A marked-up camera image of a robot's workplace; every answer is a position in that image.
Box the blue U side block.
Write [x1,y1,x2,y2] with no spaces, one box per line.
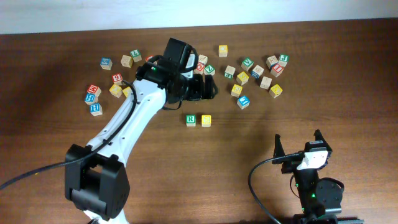
[251,65,264,78]

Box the yellow block left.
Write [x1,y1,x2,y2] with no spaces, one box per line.
[109,84,123,98]

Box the blue H block front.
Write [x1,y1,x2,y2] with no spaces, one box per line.
[90,103,103,116]

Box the blue I wooden block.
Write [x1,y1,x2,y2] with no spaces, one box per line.
[237,95,250,110]

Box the plain butterfly block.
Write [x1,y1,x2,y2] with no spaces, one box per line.
[260,77,272,90]

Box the yellow G wooden block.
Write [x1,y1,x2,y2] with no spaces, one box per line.
[123,86,132,98]

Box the red M wooden block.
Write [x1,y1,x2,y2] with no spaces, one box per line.
[87,85,101,97]

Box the plain wooden block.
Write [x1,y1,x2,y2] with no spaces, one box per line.
[121,55,133,68]

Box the green J side block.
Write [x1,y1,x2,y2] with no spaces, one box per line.
[224,65,236,79]

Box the blue h block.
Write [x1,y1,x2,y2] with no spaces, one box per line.
[84,93,98,105]
[90,103,103,116]

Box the yellow block near I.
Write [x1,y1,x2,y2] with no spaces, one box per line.
[231,84,243,98]

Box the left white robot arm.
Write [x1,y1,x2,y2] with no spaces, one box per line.
[65,38,218,223]

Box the green V wooden block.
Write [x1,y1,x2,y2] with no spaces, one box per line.
[241,57,254,72]

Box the green Z wooden block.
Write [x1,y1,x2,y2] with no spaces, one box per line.
[204,65,216,75]

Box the yellow block centre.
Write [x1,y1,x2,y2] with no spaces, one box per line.
[236,72,249,85]

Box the red 7 wooden block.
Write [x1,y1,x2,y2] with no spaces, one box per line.
[146,55,154,62]

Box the red Q wooden block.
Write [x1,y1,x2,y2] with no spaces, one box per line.
[194,62,205,75]

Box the green R wooden block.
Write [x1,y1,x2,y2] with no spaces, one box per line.
[186,114,197,127]

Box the yellow far wooden block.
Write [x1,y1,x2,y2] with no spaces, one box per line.
[218,45,228,57]

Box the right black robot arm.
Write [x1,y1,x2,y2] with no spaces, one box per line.
[272,129,364,224]

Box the green J top block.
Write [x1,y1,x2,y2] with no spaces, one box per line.
[278,54,289,67]

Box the red I wooden block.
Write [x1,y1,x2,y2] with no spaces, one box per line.
[271,63,284,77]

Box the red 6 wooden block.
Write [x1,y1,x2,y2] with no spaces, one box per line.
[111,73,123,86]

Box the green L wooden block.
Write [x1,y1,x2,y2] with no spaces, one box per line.
[130,49,142,62]

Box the blue H block rear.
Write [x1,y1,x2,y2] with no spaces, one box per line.
[84,93,98,105]

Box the yellow block far right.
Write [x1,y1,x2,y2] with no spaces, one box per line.
[269,84,283,98]

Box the yellow S wooden block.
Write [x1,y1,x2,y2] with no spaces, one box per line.
[201,114,211,128]

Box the blue 5 wooden block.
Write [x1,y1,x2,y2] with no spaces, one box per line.
[100,57,113,70]

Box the plain block behind Q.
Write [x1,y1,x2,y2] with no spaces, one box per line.
[198,55,208,65]

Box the plain block blue side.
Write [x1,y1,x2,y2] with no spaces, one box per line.
[266,55,279,69]

